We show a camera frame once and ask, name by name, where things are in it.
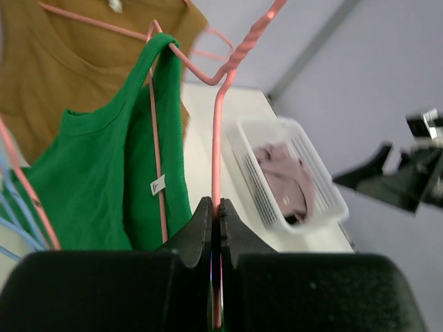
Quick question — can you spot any pink hanger of brown top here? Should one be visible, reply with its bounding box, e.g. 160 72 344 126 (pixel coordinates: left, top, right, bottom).
40 2 234 61

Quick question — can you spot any black tank top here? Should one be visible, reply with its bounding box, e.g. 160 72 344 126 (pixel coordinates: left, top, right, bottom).
284 214 304 225

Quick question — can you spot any white plastic basket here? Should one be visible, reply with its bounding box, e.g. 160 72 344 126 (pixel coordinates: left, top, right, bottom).
226 118 349 234

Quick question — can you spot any light blue wire hanger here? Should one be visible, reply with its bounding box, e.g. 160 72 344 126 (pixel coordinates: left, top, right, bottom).
1 154 48 251

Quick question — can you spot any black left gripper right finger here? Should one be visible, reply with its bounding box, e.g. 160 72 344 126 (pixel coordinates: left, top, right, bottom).
220 199 426 331

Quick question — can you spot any green tank top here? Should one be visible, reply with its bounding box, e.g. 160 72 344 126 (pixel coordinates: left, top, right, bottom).
0 33 193 252

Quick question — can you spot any pink hanger of green top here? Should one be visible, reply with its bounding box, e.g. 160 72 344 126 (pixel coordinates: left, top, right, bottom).
169 0 287 329

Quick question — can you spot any pink hanger of mauve top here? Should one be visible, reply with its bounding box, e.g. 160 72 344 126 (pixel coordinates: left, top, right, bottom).
0 113 62 250

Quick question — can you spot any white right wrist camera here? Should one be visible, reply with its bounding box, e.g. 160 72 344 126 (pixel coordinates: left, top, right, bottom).
406 108 442 140

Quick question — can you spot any mauve pink tank top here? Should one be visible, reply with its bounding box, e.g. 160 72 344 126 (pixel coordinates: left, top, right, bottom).
253 142 316 220

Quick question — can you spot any mustard brown tank top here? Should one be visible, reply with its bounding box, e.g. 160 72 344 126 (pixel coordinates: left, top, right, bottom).
1 1 207 163

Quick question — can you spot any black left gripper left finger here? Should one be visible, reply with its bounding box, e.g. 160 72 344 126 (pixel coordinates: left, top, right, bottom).
1 197 212 331

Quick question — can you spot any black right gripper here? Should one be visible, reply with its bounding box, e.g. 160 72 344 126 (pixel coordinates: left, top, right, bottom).
333 142 442 213

